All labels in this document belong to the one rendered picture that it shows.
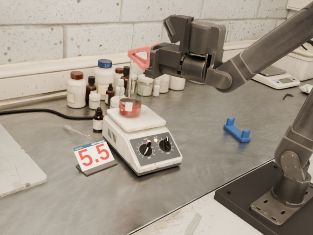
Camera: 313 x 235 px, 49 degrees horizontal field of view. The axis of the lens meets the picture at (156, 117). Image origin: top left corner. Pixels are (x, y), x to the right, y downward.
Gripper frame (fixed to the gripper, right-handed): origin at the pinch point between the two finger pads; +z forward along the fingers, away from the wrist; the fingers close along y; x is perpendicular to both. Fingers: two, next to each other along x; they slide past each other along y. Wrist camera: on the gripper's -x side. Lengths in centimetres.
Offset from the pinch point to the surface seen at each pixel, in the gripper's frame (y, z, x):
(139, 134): 4.5, -6.6, 18.1
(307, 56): -105, -32, 13
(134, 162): 10.8, -9.2, 21.9
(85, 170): 17.4, -0.2, 24.3
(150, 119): -1.2, -6.0, 16.1
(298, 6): -147, -18, -5
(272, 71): -94, -19, 21
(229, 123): -29.2, -19.6, 23.6
